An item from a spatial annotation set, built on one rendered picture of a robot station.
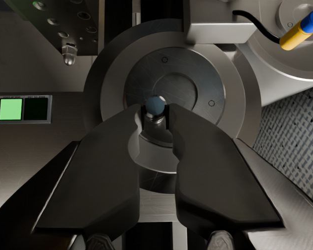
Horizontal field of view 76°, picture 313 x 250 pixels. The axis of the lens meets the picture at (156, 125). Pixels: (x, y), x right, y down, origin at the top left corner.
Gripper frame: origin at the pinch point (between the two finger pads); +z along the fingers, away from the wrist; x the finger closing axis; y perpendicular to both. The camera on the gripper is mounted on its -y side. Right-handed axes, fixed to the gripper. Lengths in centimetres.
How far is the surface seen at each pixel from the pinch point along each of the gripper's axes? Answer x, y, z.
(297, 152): 19.1, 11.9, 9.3
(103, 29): -4.4, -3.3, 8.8
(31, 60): -100, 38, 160
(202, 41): 3.9, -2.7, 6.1
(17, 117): -32.7, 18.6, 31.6
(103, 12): -4.4, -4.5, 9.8
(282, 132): 19.2, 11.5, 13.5
